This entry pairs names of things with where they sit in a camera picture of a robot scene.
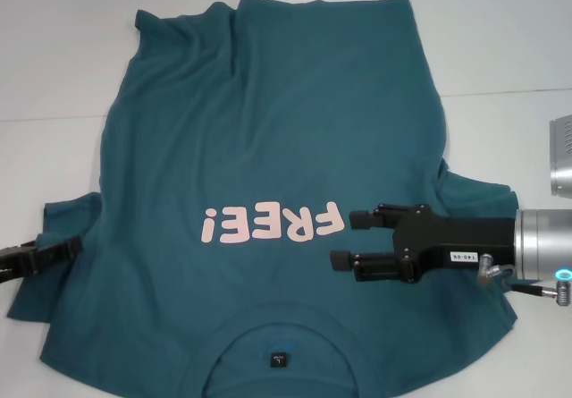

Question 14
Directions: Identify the teal t-shirt with pink print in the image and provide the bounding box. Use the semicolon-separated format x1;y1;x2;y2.
6;0;522;398

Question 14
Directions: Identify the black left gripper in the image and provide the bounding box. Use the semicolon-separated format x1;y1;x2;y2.
0;234;84;285

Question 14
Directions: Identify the right gripper cable with plug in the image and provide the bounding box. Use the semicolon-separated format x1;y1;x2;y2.
477;254;559;296

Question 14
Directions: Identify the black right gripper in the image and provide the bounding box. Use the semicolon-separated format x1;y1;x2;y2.
329;201;518;285

